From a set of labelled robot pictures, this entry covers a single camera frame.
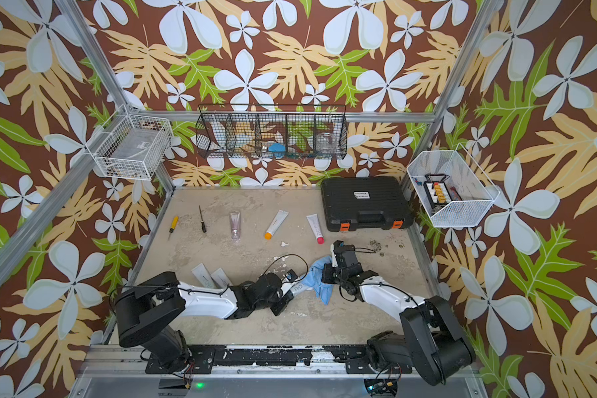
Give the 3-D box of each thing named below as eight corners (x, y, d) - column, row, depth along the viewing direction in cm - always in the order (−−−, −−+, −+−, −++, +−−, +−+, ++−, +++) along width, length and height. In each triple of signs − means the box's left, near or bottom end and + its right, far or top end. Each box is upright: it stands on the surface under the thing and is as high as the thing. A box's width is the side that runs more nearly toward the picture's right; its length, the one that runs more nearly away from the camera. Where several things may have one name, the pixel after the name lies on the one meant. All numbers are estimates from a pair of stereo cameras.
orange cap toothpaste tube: (262, 237, 105) (261, 233, 103) (280, 212, 114) (280, 208, 112) (270, 240, 104) (269, 237, 102) (287, 215, 113) (287, 211, 111)
